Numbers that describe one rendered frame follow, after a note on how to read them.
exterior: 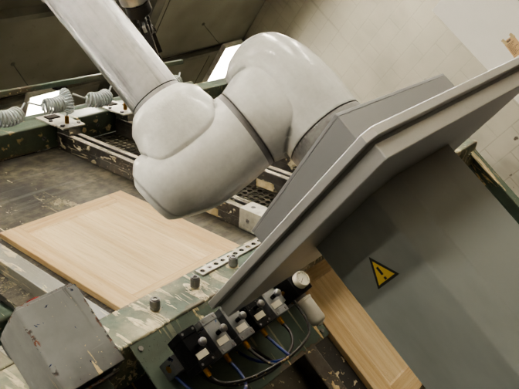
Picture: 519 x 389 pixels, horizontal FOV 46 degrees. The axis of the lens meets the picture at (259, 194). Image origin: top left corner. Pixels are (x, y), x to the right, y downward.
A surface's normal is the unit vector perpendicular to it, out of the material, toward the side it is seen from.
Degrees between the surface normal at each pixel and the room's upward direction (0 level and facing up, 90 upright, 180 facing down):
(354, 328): 90
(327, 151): 90
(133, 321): 55
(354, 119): 90
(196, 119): 91
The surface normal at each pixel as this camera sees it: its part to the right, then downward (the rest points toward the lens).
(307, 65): 0.21, -0.51
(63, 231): 0.06, -0.91
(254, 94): -0.21, -0.25
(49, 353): 0.50, -0.57
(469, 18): -0.68, 0.33
